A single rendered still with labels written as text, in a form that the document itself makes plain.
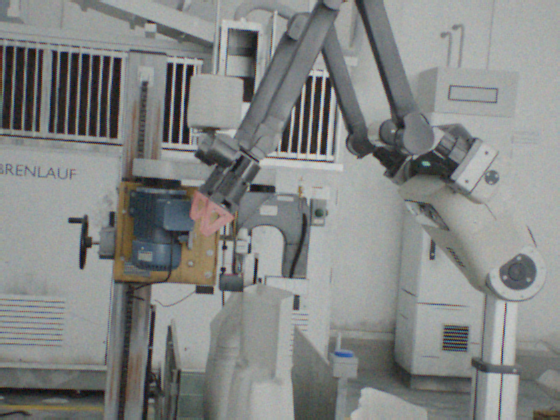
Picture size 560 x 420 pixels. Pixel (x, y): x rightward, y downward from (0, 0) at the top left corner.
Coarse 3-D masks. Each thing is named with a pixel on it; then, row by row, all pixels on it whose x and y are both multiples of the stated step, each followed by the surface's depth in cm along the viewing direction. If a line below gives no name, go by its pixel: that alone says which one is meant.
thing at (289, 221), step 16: (256, 192) 332; (272, 192) 334; (288, 192) 360; (240, 208) 332; (288, 208) 334; (304, 208) 334; (256, 224) 333; (272, 224) 333; (288, 224) 334; (288, 240) 334; (288, 256) 335; (304, 256) 336; (288, 272) 335; (304, 272) 336
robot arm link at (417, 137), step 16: (368, 0) 237; (368, 16) 238; (384, 16) 238; (368, 32) 239; (384, 32) 238; (384, 48) 239; (384, 64) 239; (400, 64) 239; (384, 80) 240; (400, 80) 240; (400, 96) 240; (400, 112) 239; (416, 112) 238; (416, 128) 238; (416, 144) 238; (432, 144) 238
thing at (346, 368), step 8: (336, 360) 325; (344, 360) 325; (352, 360) 326; (328, 368) 332; (336, 368) 325; (344, 368) 326; (352, 368) 326; (336, 376) 325; (344, 376) 326; (352, 376) 326
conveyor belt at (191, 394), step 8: (184, 376) 500; (192, 376) 501; (200, 376) 503; (184, 384) 483; (192, 384) 484; (200, 384) 485; (184, 392) 467; (192, 392) 468; (200, 392) 469; (184, 400) 451; (192, 400) 452; (200, 400) 453; (184, 408) 437; (192, 408) 438; (200, 408) 439; (184, 416) 424; (192, 416) 425; (200, 416) 426
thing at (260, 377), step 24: (264, 288) 324; (264, 312) 293; (288, 312) 298; (240, 336) 307; (264, 336) 293; (288, 336) 301; (240, 360) 304; (264, 360) 293; (288, 360) 303; (240, 384) 297; (264, 384) 292; (288, 384) 295; (240, 408) 295; (264, 408) 290; (288, 408) 291
